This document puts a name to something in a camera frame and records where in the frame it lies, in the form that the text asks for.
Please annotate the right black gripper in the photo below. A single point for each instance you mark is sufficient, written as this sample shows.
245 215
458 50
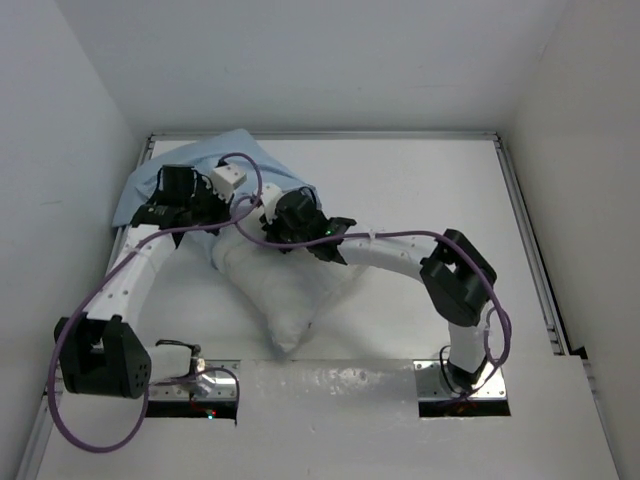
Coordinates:
273 228

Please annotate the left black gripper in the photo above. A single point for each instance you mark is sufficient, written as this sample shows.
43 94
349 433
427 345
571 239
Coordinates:
223 207

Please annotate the white pillow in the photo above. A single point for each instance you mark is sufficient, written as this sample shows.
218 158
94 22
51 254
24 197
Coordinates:
290 290

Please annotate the light blue pillowcase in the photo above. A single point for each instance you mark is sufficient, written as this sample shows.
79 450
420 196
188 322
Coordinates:
204 156

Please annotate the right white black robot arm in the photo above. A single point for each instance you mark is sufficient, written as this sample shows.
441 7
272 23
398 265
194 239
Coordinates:
457 278

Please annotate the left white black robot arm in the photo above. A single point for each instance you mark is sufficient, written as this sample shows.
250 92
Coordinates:
101 353

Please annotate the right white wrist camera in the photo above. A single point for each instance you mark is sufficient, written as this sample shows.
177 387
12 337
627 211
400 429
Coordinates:
270 196

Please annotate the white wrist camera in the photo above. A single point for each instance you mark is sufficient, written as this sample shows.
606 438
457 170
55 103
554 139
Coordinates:
270 196
226 179

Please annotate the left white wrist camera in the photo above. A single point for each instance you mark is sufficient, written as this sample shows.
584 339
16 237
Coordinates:
226 179

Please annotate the aluminium table frame rail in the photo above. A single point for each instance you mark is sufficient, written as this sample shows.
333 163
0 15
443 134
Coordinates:
346 407

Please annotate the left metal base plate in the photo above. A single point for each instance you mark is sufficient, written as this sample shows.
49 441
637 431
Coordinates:
212 380

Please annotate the metal base plate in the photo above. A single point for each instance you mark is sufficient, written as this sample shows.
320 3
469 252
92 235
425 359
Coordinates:
212 380
434 385

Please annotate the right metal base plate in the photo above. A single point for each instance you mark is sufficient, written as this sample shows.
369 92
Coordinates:
434 385

